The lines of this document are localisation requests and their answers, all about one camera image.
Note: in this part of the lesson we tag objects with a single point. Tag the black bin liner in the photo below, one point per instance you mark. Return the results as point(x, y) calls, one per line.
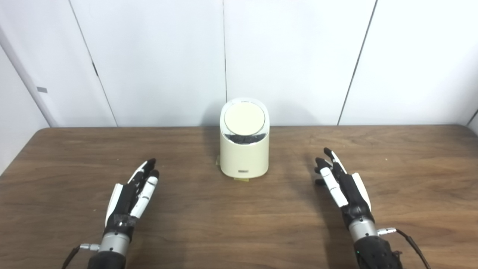
point(244, 139)

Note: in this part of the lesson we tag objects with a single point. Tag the cream round bin lid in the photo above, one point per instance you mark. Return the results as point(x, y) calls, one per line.
point(244, 118)

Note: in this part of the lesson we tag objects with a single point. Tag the cream-colored bin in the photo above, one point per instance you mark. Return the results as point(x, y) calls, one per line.
point(244, 158)

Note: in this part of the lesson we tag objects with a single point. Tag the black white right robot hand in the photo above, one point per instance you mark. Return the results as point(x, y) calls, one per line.
point(351, 194)

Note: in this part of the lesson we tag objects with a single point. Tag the grey wall label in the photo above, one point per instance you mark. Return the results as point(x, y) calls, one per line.
point(42, 89)

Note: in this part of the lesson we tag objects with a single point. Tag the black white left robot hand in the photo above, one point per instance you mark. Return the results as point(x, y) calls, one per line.
point(125, 201)

